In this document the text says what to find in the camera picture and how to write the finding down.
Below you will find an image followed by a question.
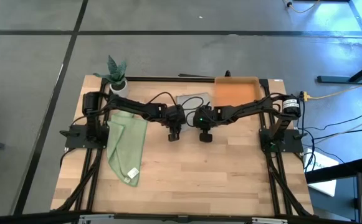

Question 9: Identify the beige cable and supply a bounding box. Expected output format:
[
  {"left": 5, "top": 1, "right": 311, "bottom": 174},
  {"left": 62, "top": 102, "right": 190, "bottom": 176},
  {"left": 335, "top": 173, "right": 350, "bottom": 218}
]
[{"left": 311, "top": 111, "right": 362, "bottom": 146}]

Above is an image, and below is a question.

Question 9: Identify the yellow cable with black plug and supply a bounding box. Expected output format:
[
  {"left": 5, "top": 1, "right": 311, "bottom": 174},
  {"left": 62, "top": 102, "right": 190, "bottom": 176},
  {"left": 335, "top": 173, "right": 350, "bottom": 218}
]
[{"left": 282, "top": 0, "right": 322, "bottom": 14}]

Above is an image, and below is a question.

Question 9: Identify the white paper hang tag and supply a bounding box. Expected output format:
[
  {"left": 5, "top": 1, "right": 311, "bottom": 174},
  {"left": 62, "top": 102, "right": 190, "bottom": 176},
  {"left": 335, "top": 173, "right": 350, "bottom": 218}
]
[{"left": 126, "top": 167, "right": 140, "bottom": 180}]

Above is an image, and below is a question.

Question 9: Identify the grey microfiber towel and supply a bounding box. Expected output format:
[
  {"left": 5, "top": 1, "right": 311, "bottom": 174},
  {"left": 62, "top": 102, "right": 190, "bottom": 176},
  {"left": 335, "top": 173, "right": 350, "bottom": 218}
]
[{"left": 176, "top": 92, "right": 212, "bottom": 131}]

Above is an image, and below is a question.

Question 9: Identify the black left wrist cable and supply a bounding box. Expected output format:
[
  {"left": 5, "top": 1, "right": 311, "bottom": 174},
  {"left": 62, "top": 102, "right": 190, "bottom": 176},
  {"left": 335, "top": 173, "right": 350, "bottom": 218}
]
[{"left": 146, "top": 91, "right": 178, "bottom": 108}]

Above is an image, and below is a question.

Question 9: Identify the black neighbouring table frame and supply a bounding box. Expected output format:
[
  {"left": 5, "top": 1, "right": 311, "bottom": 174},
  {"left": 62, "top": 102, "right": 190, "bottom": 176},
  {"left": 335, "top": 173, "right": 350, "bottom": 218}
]
[{"left": 317, "top": 0, "right": 362, "bottom": 84}]

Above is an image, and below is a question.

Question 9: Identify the black aluminium table frame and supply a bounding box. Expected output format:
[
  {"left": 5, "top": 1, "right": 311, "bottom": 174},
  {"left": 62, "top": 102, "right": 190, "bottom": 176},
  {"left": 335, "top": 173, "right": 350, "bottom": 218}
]
[{"left": 51, "top": 75, "right": 315, "bottom": 218}]

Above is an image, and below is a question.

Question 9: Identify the orange basket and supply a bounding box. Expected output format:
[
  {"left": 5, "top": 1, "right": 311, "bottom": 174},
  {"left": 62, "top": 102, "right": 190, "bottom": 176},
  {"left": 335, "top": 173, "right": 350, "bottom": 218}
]
[{"left": 214, "top": 76, "right": 262, "bottom": 108}]

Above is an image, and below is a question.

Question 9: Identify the black desk edge bar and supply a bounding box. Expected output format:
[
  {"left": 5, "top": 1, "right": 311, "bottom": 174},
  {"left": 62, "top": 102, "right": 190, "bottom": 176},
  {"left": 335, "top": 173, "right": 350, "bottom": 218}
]
[{"left": 305, "top": 157, "right": 362, "bottom": 185}]

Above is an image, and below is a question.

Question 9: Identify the green microfiber towel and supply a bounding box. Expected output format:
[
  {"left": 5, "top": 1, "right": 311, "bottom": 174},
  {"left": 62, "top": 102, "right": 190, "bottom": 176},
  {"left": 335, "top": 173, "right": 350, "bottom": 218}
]
[{"left": 107, "top": 111, "right": 149, "bottom": 187}]

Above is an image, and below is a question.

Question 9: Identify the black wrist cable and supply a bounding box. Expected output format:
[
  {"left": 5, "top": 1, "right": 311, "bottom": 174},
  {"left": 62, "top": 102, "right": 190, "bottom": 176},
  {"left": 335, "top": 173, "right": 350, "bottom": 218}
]
[
  {"left": 179, "top": 95, "right": 212, "bottom": 127},
  {"left": 146, "top": 91, "right": 178, "bottom": 108}
]

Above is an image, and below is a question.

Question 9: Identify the white cardboard box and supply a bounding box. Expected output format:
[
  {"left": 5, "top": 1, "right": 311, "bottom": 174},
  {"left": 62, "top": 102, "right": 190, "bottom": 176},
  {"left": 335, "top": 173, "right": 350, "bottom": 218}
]
[{"left": 303, "top": 147, "right": 340, "bottom": 197}]

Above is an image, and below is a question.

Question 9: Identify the yellow power plug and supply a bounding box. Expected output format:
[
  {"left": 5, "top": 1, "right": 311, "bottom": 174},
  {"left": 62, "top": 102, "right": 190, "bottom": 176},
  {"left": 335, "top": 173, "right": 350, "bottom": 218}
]
[{"left": 298, "top": 90, "right": 313, "bottom": 102}]

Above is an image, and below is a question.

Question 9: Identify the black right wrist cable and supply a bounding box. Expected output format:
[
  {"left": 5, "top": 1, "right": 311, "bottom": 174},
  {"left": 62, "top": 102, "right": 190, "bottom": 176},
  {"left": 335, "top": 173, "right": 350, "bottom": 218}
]
[{"left": 179, "top": 95, "right": 212, "bottom": 127}]

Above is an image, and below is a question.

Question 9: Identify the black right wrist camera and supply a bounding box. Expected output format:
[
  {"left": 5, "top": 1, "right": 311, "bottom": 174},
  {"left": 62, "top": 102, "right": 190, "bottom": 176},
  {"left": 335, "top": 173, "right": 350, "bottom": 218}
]
[{"left": 199, "top": 132, "right": 214, "bottom": 144}]

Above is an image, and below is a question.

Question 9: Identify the yellow extension cable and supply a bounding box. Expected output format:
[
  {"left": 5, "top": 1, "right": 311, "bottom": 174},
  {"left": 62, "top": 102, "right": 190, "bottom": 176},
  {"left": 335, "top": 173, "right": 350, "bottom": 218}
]
[{"left": 308, "top": 77, "right": 362, "bottom": 100}]

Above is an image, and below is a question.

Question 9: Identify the green plant in white pot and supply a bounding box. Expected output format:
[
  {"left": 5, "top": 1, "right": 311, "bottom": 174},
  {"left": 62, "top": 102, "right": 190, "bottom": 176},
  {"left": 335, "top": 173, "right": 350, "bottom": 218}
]
[{"left": 93, "top": 55, "right": 131, "bottom": 99}]

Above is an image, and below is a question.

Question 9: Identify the black front crossbar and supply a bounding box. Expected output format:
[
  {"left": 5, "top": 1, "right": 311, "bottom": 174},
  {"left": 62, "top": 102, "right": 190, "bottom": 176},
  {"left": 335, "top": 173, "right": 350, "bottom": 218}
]
[{"left": 0, "top": 210, "right": 362, "bottom": 224}]

